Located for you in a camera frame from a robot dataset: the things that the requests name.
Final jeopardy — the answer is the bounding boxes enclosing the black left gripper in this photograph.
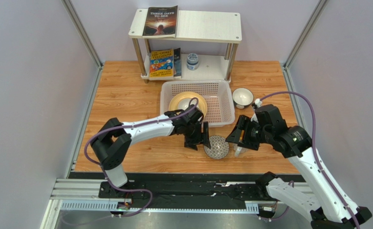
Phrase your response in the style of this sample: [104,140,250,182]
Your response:
[183,122,211,152]

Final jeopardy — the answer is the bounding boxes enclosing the grey patterned bowl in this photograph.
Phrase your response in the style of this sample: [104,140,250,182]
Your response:
[204,135,230,160]

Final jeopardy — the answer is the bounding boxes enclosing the yellow plate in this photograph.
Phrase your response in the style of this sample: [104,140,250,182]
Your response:
[168,92,208,116]

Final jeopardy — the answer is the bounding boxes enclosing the white plastic basket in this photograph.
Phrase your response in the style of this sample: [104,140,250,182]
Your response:
[160,80,235,128]

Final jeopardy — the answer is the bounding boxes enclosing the white striped bowl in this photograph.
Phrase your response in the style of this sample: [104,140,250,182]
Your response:
[176,98,197,110]

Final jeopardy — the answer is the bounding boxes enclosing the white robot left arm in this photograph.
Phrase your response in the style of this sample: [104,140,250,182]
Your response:
[85,105,211,188]

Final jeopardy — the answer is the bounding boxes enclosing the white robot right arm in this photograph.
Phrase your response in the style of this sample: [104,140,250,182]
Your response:
[226,104,373,229]

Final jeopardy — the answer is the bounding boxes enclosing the patterned mug yellow inside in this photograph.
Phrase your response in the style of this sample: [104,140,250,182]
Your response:
[233,144,247,157]

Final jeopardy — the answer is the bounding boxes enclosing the white bowl dark outside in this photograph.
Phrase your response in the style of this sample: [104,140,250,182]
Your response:
[232,88,254,109]

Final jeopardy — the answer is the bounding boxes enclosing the blue white ceramic jar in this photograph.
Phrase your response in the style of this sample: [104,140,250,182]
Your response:
[186,53,199,70]

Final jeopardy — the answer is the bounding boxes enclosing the yellow treehouse book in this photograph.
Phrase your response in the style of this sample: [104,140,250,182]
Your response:
[149,49,175,80]

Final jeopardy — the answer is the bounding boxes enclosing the dark blue book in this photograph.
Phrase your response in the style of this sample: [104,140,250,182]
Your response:
[174,48,182,78]

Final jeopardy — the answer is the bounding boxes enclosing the white two-tier shelf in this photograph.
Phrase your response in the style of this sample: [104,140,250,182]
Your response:
[128,8,242,84]

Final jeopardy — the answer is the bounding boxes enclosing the dark Three Days book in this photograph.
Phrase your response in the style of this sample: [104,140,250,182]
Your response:
[142,6,178,38]

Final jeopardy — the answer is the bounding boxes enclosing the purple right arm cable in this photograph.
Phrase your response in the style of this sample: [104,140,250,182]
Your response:
[258,91,362,229]

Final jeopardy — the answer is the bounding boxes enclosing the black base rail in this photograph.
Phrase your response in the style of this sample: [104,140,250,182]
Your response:
[98,173,276,210]

